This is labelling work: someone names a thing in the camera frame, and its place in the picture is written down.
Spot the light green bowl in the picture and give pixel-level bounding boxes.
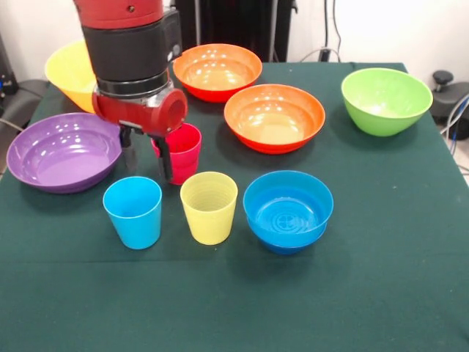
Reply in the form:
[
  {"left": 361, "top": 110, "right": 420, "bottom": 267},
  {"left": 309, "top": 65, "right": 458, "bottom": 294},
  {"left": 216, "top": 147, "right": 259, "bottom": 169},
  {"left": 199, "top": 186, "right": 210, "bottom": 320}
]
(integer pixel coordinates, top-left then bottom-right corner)
[{"left": 341, "top": 67, "right": 434, "bottom": 137}]

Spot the black rounded base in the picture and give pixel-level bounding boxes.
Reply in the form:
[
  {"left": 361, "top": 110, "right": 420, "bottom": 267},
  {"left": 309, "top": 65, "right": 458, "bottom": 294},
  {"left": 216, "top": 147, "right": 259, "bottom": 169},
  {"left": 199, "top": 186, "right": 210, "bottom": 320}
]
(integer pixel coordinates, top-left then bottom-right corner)
[{"left": 427, "top": 82, "right": 469, "bottom": 128}]

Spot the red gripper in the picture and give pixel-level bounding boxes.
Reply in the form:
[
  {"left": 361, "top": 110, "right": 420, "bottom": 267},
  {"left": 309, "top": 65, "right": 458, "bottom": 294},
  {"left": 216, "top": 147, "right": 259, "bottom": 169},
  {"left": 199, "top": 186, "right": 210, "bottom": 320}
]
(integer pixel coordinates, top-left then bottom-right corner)
[{"left": 91, "top": 87, "right": 189, "bottom": 183}]

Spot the black knob clamp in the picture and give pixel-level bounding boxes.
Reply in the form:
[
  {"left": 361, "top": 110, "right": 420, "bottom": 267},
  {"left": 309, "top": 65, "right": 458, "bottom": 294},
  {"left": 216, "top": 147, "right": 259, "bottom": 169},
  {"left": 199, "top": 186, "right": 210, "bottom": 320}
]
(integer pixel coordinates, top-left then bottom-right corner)
[{"left": 432, "top": 70, "right": 454, "bottom": 96}]

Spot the light blue bowl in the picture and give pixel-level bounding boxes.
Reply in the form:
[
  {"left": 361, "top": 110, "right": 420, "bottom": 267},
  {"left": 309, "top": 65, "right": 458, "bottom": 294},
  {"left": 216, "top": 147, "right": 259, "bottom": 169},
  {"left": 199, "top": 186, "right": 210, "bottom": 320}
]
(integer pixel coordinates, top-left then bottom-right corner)
[{"left": 243, "top": 169, "right": 335, "bottom": 240}]

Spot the light blue cup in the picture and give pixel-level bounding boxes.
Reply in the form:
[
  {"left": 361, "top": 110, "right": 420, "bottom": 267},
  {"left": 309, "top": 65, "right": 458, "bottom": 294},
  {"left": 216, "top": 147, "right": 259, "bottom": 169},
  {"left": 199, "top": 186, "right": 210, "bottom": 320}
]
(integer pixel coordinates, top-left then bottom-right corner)
[{"left": 102, "top": 176, "right": 163, "bottom": 251}]

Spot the dark blue bowl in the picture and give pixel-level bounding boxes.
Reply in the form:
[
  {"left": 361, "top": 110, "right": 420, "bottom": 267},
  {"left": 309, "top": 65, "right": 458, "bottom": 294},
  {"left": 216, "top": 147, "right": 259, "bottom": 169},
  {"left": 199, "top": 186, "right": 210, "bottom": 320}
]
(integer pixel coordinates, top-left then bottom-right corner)
[{"left": 247, "top": 219, "right": 328, "bottom": 257}]

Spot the grey blue cable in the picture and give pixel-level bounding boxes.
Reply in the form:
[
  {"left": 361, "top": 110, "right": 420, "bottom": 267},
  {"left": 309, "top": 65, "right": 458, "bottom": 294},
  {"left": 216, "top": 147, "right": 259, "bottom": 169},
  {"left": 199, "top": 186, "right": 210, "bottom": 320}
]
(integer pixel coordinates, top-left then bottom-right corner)
[{"left": 439, "top": 93, "right": 469, "bottom": 142}]

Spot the orange bowl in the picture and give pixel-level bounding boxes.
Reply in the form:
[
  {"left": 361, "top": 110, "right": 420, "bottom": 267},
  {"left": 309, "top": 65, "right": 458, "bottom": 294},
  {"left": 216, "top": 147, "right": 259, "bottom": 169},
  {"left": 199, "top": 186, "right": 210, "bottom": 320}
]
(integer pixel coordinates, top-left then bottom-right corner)
[
  {"left": 172, "top": 43, "right": 263, "bottom": 103},
  {"left": 224, "top": 84, "right": 327, "bottom": 154}
]

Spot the black wall cable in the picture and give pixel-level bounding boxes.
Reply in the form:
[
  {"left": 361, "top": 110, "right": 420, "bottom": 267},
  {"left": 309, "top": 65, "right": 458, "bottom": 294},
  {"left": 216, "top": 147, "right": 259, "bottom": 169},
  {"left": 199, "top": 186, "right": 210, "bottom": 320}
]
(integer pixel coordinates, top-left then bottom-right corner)
[{"left": 330, "top": 0, "right": 344, "bottom": 62}]

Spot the yellow-green cup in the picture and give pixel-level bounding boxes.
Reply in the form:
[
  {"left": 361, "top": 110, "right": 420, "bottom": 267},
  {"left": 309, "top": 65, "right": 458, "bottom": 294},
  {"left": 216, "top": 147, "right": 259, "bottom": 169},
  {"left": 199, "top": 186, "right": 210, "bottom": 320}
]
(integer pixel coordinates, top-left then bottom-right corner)
[{"left": 180, "top": 171, "right": 239, "bottom": 246}]

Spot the large yellow bowl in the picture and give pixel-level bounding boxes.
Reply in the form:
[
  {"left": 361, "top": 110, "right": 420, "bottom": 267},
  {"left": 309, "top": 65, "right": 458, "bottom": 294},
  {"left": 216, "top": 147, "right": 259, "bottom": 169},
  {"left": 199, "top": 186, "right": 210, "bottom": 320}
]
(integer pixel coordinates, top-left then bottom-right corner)
[{"left": 44, "top": 40, "right": 99, "bottom": 114}]

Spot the purple bowl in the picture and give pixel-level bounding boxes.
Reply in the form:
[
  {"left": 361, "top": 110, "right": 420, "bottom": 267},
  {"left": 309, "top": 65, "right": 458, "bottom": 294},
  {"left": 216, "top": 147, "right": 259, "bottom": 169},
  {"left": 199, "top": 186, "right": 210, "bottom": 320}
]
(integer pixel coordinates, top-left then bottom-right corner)
[{"left": 6, "top": 111, "right": 124, "bottom": 194}]

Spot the black chair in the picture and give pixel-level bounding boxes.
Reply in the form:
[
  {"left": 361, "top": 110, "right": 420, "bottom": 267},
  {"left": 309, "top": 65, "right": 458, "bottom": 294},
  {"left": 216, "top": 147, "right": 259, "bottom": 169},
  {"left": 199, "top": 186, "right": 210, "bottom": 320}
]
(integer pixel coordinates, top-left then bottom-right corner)
[{"left": 0, "top": 78, "right": 50, "bottom": 133}]

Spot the red cup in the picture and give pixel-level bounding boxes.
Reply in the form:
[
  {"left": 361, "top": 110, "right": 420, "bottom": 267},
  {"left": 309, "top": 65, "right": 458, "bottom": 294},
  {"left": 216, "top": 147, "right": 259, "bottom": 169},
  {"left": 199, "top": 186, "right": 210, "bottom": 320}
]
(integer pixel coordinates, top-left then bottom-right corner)
[{"left": 150, "top": 122, "right": 203, "bottom": 186}]

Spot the dark green tablecloth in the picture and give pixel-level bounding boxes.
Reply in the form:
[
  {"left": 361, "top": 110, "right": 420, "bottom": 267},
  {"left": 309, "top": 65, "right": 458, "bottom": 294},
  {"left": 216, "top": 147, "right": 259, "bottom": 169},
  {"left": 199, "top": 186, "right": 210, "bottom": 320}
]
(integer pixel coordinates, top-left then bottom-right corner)
[{"left": 0, "top": 61, "right": 469, "bottom": 352}]

